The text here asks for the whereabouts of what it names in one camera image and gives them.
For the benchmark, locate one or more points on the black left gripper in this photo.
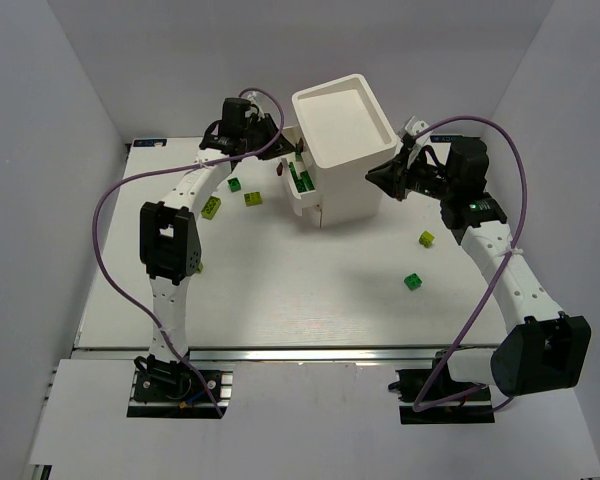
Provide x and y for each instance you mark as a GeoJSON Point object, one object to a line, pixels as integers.
{"type": "Point", "coordinates": [268, 138]}

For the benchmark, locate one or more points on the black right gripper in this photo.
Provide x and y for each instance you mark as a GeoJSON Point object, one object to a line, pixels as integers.
{"type": "Point", "coordinates": [401, 174]}

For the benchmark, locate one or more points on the green 2x4 lego brick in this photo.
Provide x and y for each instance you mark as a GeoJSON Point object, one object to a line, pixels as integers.
{"type": "Point", "coordinates": [294, 174]}

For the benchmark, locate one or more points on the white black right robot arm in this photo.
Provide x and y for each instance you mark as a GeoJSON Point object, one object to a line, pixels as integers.
{"type": "Point", "coordinates": [544, 348]}

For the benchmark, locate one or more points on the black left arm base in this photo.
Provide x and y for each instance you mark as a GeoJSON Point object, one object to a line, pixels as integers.
{"type": "Point", "coordinates": [170, 390]}

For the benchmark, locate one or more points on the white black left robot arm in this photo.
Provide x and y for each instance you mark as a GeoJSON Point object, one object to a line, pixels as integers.
{"type": "Point", "coordinates": [170, 247]}

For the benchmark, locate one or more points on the lime 2x2 lego brick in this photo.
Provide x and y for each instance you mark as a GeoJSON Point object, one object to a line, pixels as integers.
{"type": "Point", "coordinates": [252, 198]}

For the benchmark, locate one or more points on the dark green 2x2 lego brick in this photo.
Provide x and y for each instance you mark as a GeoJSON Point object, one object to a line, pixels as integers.
{"type": "Point", "coordinates": [234, 184]}

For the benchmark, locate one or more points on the white drawer cabinet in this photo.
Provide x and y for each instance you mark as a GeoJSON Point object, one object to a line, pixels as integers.
{"type": "Point", "coordinates": [345, 133]}

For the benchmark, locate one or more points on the blue right corner label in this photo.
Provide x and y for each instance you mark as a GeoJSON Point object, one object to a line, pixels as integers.
{"type": "Point", "coordinates": [443, 138]}

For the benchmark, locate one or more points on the blue corner label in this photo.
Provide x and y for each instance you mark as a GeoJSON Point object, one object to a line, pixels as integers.
{"type": "Point", "coordinates": [443, 138]}
{"type": "Point", "coordinates": [149, 143]}

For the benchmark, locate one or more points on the lime 2x4 lego brick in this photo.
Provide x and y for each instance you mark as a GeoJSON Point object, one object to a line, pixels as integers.
{"type": "Point", "coordinates": [211, 207]}

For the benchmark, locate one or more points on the blue left corner label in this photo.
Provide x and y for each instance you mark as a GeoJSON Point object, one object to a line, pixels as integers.
{"type": "Point", "coordinates": [149, 143]}

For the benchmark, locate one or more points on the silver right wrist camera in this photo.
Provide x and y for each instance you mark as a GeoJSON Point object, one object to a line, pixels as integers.
{"type": "Point", "coordinates": [413, 127]}

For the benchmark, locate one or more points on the aluminium table frame rail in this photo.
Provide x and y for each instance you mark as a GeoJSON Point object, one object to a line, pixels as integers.
{"type": "Point", "coordinates": [510, 250]}

